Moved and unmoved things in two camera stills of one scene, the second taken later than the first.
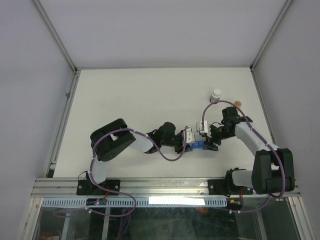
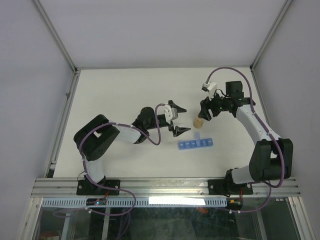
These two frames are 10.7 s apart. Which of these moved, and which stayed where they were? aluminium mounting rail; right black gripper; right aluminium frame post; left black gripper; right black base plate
Moved: left black gripper; right black gripper
Stayed: right aluminium frame post; aluminium mounting rail; right black base plate
